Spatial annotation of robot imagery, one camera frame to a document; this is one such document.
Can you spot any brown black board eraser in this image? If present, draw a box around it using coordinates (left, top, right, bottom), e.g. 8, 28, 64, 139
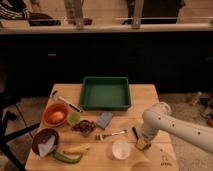
132, 126, 139, 141

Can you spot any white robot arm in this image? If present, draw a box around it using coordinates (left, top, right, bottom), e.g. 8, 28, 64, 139
139, 102, 213, 154

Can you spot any green plastic tray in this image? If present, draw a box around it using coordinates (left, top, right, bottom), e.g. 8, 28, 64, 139
79, 76, 131, 111

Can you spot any white round cup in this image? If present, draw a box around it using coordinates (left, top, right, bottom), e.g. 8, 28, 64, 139
112, 140, 131, 160

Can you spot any blue sponge block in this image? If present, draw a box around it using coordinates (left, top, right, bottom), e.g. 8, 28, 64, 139
96, 112, 113, 129

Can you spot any dark grape bunch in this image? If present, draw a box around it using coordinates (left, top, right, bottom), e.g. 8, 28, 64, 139
72, 120, 96, 134

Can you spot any yellow corn cob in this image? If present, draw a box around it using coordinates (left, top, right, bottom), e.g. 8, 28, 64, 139
63, 143, 90, 154

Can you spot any light green cup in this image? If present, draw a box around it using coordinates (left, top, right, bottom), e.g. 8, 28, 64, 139
67, 112, 80, 126

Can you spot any green chili pepper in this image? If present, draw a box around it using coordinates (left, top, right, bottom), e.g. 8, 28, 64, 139
52, 152, 82, 164

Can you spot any orange egg-shaped ball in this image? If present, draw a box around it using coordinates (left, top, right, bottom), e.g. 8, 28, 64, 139
49, 112, 64, 123

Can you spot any orange bowl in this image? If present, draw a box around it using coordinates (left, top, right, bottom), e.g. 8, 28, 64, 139
42, 103, 69, 127

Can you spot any dark purple bowl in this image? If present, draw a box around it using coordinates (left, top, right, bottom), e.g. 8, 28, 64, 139
32, 128, 59, 157

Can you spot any white folded paper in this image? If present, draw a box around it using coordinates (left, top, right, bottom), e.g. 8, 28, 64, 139
38, 135, 55, 157

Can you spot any red bowl on counter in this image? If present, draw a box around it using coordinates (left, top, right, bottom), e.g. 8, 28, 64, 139
84, 18, 93, 25

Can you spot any black tablet on counter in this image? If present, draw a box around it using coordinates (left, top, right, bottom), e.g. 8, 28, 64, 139
29, 19, 61, 26

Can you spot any person in striped jacket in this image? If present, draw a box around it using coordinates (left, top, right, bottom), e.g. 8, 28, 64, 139
0, 0, 51, 22

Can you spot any black chair frame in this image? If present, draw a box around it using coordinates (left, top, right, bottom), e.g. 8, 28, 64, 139
0, 93, 41, 171

